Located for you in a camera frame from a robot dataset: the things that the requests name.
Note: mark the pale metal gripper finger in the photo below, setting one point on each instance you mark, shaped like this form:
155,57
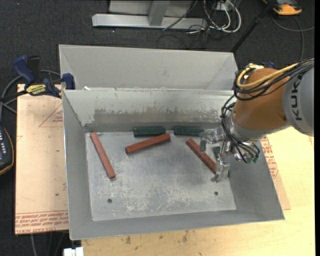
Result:
211,137
221,170

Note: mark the grey metal bin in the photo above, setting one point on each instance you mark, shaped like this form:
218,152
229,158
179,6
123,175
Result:
160,195

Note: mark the red-brown flat block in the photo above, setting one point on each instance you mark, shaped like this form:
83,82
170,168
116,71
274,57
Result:
103,155
147,143
200,154

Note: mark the dark green flat block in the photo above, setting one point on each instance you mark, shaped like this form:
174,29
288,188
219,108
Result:
149,131
216,151
188,131

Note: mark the brown cardboard board, red print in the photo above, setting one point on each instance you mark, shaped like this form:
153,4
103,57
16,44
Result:
40,160

